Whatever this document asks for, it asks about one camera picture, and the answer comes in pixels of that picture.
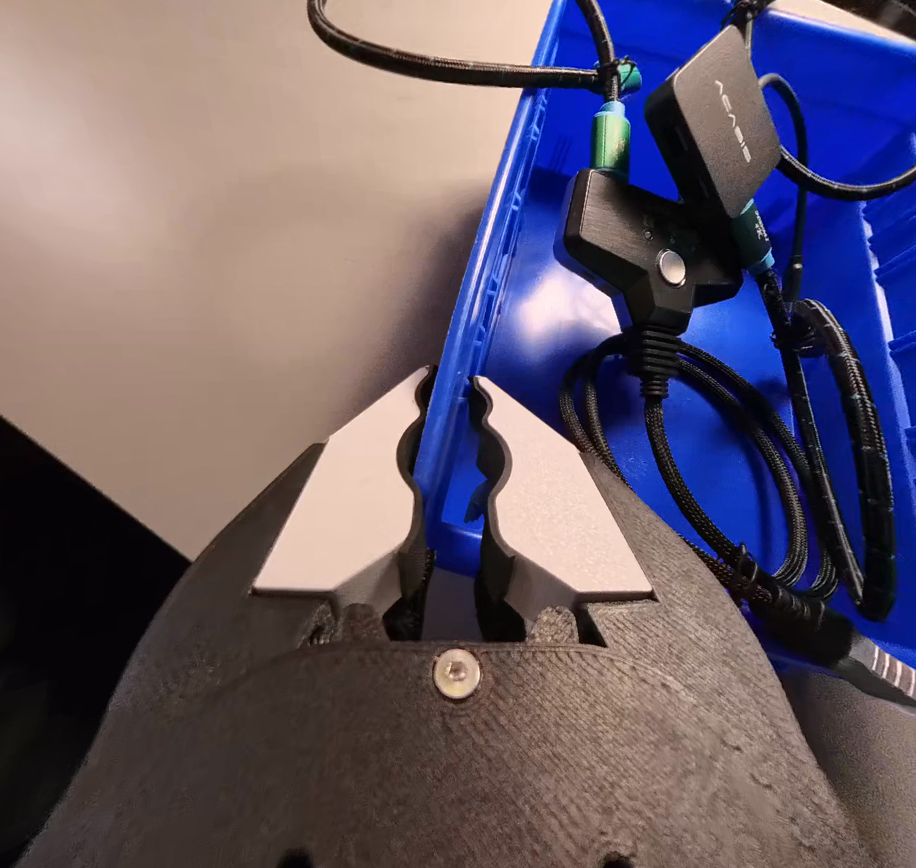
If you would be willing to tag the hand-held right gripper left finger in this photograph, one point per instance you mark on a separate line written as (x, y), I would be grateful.
(343, 517)

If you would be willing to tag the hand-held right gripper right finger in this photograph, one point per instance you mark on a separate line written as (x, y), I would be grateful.
(558, 524)

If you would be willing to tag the blue plastic bin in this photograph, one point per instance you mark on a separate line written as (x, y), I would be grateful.
(529, 274)

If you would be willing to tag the dark grey usb hub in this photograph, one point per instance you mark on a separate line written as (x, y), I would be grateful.
(715, 124)

